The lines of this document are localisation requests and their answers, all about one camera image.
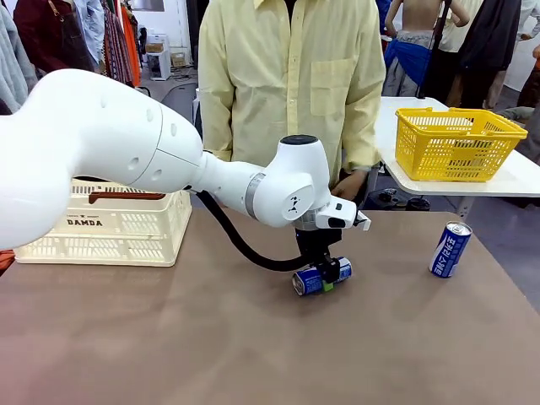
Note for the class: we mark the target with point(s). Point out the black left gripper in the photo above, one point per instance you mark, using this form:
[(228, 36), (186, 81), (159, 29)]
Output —
[(314, 244)]

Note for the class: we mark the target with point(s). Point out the blue drink can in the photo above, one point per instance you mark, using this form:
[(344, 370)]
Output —
[(449, 253), (310, 282)]

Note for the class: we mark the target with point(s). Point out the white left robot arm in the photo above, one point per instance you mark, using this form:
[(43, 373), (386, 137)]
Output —
[(105, 126)]

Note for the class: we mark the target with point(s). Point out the yellow plastic shopping basket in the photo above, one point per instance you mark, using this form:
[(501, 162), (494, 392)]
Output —
[(455, 147)]

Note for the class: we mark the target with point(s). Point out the cream plastic DAMDA basket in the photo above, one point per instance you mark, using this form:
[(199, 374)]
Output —
[(126, 244)]

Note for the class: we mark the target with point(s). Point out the person's left hand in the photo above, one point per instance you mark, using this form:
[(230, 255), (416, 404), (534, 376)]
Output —
[(350, 185)]

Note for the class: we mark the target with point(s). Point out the black chair base wheels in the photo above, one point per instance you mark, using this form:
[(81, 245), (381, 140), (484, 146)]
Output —
[(407, 202)]

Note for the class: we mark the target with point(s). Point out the person in yellow shirt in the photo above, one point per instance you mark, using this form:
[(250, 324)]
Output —
[(287, 84)]

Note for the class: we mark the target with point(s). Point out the white side table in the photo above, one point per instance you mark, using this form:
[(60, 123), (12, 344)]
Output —
[(519, 177)]

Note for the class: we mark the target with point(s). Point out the blue draped cloth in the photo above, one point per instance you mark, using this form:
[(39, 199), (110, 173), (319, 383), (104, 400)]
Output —
[(407, 55)]

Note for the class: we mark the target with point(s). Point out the small cardboard box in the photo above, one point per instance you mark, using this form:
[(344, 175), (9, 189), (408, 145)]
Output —
[(178, 60)]

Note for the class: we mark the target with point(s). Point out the white box appliance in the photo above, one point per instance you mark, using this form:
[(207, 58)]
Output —
[(158, 59)]

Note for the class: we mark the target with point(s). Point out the bare torso mannequin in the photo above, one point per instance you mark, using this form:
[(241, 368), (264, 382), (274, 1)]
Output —
[(422, 14)]

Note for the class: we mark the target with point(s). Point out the black hanging garment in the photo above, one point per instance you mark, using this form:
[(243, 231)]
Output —
[(489, 38)]

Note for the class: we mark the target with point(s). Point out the orange hanging garment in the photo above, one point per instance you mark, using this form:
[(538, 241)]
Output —
[(131, 50)]

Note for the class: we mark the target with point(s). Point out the striped patterned hanging garment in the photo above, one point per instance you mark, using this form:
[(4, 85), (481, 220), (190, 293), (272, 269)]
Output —
[(118, 46)]

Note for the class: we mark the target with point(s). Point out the light blue hanging shirt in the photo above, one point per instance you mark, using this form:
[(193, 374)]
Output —
[(90, 29)]

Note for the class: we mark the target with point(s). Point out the maroon hanging garment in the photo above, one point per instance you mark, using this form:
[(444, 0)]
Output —
[(50, 38)]

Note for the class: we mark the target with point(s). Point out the grey hanging garment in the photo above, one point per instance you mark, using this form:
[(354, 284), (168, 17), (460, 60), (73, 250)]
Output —
[(12, 63)]

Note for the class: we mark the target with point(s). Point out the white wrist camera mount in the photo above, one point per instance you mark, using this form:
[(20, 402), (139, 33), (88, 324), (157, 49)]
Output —
[(363, 221)]

